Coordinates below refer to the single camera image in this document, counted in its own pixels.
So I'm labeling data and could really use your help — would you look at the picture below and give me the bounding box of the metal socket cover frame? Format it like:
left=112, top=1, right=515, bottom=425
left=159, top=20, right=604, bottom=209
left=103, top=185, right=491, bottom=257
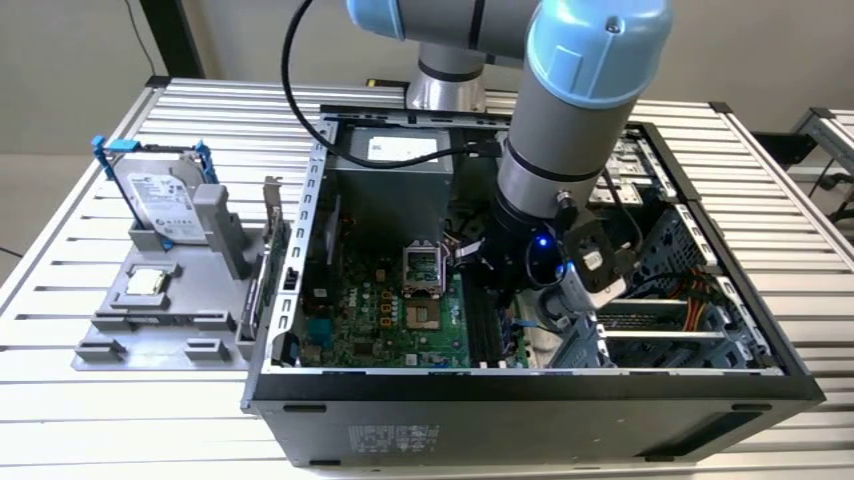
left=402, top=243, right=446, bottom=297

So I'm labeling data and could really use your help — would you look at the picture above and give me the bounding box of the black open PC case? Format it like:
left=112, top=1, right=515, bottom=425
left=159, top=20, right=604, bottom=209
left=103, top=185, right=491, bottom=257
left=239, top=103, right=829, bottom=469

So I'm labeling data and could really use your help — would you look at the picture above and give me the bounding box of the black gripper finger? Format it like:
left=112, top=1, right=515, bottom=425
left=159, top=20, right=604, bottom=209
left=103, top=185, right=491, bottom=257
left=455, top=238, right=516, bottom=309

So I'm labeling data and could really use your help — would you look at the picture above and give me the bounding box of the green motherboard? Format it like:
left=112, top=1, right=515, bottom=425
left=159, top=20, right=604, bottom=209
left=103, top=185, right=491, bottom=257
left=296, top=249, right=535, bottom=371

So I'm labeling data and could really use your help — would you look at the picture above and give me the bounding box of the orange red yellow wire bundle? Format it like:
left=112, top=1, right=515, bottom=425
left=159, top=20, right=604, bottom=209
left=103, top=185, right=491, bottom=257
left=665, top=267, right=721, bottom=335

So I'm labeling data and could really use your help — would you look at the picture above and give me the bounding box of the grey parts rack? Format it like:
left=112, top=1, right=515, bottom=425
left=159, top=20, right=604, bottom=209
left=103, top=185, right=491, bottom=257
left=71, top=185, right=295, bottom=374

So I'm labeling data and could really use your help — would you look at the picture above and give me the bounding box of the graphics card with silver bracket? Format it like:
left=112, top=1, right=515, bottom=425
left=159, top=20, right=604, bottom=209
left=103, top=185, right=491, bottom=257
left=238, top=174, right=295, bottom=347

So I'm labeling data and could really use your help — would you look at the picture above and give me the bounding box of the grey metal drive cage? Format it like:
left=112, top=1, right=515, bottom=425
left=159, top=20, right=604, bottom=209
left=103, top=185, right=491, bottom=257
left=586, top=124, right=662, bottom=211

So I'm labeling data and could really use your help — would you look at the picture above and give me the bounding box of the silver hard disk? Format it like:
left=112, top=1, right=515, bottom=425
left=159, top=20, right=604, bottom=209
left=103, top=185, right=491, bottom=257
left=109, top=150, right=205, bottom=246

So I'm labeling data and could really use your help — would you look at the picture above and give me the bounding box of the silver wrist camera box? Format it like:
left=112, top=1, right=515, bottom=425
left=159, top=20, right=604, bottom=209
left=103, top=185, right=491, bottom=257
left=554, top=249, right=630, bottom=310

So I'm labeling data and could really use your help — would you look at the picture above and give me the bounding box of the black upright post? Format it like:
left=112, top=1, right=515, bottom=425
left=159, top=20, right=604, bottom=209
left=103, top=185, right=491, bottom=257
left=137, top=0, right=207, bottom=80

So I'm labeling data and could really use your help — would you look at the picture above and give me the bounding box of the thin wire locking lever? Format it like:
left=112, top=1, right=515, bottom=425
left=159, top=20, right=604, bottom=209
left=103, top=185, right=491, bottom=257
left=434, top=238, right=448, bottom=299

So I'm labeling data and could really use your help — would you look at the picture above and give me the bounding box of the metal side table frame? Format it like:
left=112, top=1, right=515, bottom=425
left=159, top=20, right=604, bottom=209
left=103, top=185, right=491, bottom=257
left=753, top=106, right=854, bottom=226

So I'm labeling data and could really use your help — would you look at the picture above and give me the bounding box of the grey power supply unit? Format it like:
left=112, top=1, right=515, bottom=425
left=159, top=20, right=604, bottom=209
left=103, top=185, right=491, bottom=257
left=326, top=127, right=456, bottom=251

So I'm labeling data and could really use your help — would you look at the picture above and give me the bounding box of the CPU socket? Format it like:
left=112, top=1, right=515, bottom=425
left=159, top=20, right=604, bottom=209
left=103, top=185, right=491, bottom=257
left=404, top=295, right=447, bottom=332

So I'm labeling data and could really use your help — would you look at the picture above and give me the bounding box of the blue disk carrier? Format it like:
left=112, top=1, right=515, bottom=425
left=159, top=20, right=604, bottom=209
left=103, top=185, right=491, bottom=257
left=89, top=135, right=216, bottom=251

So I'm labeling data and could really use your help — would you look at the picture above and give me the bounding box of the black camera cable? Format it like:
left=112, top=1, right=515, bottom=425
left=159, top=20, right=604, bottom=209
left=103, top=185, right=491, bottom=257
left=282, top=0, right=503, bottom=170

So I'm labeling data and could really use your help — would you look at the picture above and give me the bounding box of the silver CPU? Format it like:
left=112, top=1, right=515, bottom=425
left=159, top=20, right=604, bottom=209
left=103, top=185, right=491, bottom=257
left=125, top=270, right=168, bottom=297

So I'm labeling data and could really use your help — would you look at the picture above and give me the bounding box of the grey disk bay cage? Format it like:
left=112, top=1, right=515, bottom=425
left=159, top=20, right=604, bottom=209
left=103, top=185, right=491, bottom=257
left=546, top=297, right=766, bottom=372

